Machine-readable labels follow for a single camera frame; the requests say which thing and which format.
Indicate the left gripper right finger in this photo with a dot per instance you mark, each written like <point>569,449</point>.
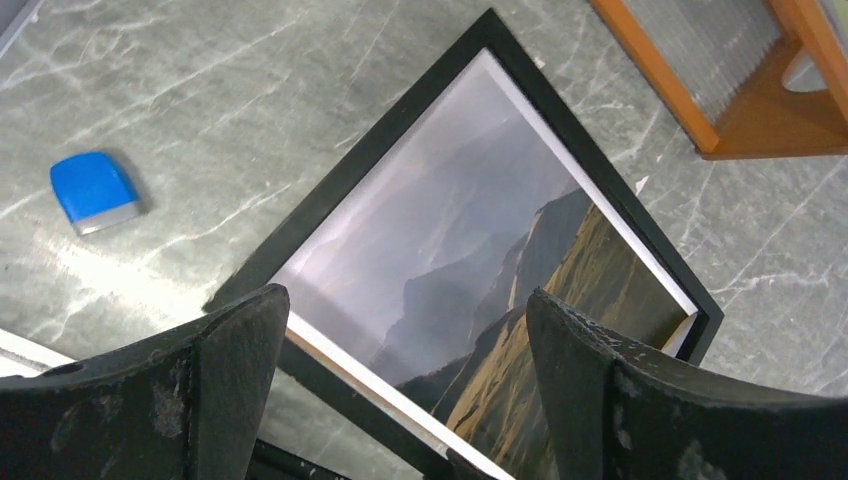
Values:
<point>619,409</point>

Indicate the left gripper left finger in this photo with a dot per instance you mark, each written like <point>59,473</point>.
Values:
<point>186,403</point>

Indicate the picture frame black and wood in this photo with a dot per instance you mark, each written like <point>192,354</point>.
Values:
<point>340,379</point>

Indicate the landscape photo print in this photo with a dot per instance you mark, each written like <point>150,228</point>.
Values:
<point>423,272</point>

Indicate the blue grey eraser block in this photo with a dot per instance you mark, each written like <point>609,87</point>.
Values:
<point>95,192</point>

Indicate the orange wooden shelf rack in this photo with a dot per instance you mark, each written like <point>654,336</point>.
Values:
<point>746,79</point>

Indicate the aluminium rail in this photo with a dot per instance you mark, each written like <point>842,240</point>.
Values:
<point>22,357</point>

